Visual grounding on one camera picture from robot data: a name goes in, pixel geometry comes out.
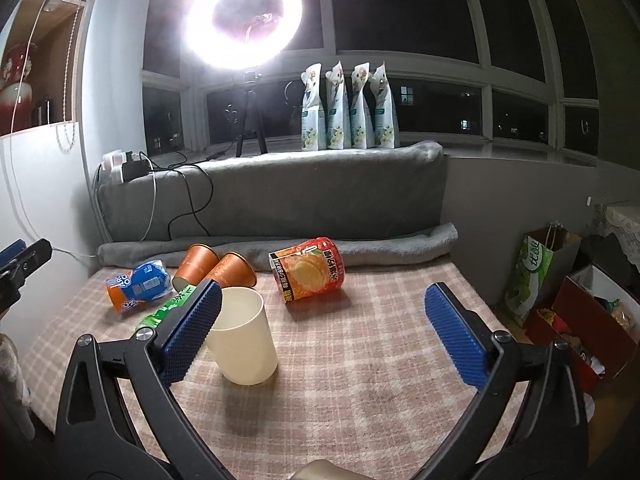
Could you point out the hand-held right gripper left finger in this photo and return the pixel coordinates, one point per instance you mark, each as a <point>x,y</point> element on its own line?
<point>192,332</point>

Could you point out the orange and blue snack cup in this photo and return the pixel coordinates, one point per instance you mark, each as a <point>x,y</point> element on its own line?
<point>140,285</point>

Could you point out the cream plastic cup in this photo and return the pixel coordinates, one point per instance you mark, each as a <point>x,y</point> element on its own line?
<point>245,340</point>

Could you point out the white lace cloth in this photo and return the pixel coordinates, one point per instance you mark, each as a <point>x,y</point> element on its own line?
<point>620,217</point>

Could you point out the black tripod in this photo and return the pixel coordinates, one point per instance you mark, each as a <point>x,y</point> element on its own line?
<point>252,110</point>

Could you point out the white window frame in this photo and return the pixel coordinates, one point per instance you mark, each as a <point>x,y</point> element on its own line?
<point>480,77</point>

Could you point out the pink checked table cloth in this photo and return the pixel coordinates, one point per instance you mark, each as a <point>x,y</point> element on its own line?
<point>360,370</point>

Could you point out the rolled grey towel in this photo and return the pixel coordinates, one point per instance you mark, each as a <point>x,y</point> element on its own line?
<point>390,247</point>

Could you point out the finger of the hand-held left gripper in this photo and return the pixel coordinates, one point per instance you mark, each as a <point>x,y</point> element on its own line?
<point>11,251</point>
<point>32,256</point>

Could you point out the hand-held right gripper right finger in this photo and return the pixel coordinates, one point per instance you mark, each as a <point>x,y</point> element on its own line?
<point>457,342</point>

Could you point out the red cardboard box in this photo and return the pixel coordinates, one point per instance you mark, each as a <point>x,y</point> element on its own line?
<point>585,310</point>

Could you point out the green paper shopping bag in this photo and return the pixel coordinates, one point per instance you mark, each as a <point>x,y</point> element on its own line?
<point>532,275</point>

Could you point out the wooden shelf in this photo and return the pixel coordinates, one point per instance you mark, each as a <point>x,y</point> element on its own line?
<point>55,60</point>

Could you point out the red figurine jar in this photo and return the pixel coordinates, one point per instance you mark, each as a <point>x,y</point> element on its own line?
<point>15,85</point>

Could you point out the grey blanket cushion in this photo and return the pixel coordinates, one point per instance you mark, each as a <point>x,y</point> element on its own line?
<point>310,195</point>

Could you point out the green snack packet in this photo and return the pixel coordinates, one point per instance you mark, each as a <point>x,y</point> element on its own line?
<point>167,310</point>

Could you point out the black charger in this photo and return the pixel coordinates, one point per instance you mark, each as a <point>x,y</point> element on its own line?
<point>135,170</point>

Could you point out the white green stand-up pouch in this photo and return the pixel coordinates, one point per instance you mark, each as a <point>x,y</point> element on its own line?
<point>385,120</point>
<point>337,120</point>
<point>311,120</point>
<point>361,120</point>

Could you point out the white power strip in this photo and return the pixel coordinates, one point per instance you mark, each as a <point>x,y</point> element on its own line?
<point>112,162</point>

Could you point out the brown paper cup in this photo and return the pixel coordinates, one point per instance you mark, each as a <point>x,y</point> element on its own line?
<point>195,262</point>
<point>230,270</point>

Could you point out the person's left forearm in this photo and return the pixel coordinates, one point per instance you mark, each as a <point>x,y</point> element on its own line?
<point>12,385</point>

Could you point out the red instant noodle cup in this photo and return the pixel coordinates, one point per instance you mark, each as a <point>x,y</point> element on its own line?
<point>310,270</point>

